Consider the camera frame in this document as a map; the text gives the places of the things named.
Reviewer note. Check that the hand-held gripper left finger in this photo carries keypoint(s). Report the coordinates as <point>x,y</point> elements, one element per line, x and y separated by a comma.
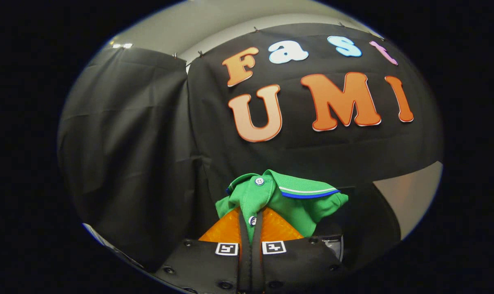
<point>244,269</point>

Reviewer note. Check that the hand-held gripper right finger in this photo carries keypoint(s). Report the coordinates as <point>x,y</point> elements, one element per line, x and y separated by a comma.
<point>258,269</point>

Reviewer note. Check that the green polo shirt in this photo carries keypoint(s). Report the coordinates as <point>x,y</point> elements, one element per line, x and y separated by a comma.
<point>296,204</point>

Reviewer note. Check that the black backdrop cloth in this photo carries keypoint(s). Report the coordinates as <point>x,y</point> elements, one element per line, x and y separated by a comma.
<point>312,151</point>

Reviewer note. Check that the plain black side cloth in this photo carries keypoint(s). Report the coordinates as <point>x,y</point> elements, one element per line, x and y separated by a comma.
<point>128,143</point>

